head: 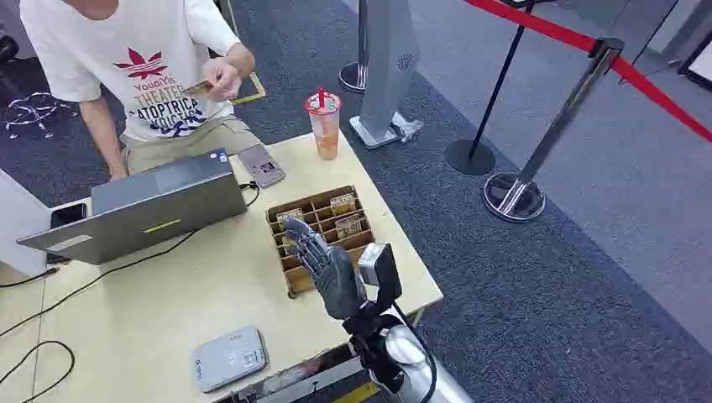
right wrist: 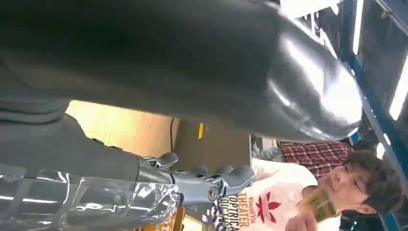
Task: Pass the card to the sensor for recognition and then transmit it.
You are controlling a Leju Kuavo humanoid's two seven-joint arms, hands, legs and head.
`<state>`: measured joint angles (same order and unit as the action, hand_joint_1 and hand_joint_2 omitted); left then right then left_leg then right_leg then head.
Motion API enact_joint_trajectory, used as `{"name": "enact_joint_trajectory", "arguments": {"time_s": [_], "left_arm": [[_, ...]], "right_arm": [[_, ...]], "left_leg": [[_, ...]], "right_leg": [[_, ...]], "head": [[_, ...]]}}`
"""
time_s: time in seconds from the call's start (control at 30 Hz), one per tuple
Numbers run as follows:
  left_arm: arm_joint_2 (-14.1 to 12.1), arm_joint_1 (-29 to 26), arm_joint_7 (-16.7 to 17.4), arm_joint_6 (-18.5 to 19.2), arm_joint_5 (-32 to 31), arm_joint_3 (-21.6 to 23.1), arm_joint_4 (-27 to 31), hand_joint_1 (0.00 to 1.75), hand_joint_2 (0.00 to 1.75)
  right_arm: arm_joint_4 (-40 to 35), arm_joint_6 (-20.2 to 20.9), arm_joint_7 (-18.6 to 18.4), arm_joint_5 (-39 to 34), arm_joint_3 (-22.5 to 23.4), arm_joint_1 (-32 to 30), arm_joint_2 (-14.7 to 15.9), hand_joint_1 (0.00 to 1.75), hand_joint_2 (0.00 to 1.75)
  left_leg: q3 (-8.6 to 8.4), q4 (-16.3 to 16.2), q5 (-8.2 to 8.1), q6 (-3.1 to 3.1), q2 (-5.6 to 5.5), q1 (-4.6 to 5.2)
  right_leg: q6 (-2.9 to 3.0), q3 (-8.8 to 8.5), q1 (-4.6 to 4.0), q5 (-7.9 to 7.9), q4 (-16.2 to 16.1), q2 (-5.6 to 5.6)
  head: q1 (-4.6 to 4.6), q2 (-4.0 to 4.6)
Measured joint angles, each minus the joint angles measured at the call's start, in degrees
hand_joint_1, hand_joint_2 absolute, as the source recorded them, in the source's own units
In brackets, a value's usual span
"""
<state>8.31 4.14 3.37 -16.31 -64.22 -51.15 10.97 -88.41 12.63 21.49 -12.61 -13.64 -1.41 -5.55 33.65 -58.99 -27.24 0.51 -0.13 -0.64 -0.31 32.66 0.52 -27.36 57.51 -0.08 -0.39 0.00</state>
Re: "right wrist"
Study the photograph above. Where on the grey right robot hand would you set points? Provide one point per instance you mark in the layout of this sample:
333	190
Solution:
178	63

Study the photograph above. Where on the yellow tag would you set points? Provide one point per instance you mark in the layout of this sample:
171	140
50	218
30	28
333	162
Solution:
200	130

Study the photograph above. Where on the brown panel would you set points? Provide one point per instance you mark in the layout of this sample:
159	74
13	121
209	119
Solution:
220	146

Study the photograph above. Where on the grey crumpled cloth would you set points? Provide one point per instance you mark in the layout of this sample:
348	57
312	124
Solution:
264	154

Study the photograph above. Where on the ribbed grey right arm sleeve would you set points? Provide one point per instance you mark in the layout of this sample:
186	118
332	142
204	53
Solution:
28	111

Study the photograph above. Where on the red plaid cloth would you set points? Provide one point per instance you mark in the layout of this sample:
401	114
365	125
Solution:
315	156

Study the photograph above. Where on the long ceiling light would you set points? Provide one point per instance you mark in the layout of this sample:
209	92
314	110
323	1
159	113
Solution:
357	25
400	92

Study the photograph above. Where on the green and yellow card stack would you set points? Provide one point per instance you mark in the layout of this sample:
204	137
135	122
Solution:
320	205

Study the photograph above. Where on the person's hand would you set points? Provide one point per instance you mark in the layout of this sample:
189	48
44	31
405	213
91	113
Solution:
301	223

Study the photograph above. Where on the blue steel beam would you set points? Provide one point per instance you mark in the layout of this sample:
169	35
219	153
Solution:
376	108

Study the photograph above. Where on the person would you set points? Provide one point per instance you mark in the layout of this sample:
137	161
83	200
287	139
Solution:
357	185

